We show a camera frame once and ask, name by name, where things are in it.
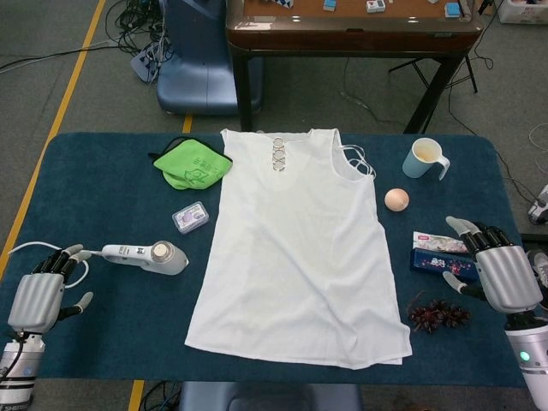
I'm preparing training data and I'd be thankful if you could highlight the light blue mug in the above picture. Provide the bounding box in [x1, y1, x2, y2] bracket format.
[401, 137, 451, 181]

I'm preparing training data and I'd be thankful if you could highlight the brown mahjong table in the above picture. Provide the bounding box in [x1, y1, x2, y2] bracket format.
[225, 0, 485, 134]

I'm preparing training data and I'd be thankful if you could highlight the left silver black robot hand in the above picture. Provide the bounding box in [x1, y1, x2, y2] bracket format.
[7, 243, 94, 337]

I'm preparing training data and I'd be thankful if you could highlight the green folded cloth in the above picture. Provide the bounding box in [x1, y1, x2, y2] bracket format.
[148, 136, 235, 190]

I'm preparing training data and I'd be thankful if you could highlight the red white blue box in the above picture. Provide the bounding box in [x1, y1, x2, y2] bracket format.
[412, 230, 470, 253]

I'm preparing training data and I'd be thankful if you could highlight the peach coloured egg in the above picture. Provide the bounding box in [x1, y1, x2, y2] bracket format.
[384, 188, 411, 211]

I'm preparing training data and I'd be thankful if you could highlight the white handheld garment steamer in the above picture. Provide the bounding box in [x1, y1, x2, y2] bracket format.
[101, 241, 189, 277]

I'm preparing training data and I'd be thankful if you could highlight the grey white device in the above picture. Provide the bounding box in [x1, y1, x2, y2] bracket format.
[527, 184, 548, 226]

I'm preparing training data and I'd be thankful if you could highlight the dark blue felt table cover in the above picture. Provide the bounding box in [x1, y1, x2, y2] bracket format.
[0, 131, 532, 389]

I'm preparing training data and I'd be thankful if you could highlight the white sleeveless shirt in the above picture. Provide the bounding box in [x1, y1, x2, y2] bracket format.
[183, 127, 414, 370]

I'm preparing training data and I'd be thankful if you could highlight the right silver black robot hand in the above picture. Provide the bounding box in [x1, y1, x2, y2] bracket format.
[442, 216, 545, 318]

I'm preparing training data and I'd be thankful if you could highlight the dark blue printed box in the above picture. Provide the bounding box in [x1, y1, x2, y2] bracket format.
[409, 247, 480, 283]

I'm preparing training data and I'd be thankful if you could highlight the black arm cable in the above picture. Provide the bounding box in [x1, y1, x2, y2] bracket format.
[0, 337, 27, 383]

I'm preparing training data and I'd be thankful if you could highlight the black floor cable bundle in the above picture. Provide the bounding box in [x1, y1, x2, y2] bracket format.
[102, 0, 172, 57]

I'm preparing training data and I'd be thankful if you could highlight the grey power strip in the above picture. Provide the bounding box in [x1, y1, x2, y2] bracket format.
[130, 42, 166, 82]

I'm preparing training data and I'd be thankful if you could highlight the dark red dried grape bunch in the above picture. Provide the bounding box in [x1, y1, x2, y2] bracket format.
[405, 290, 472, 333]

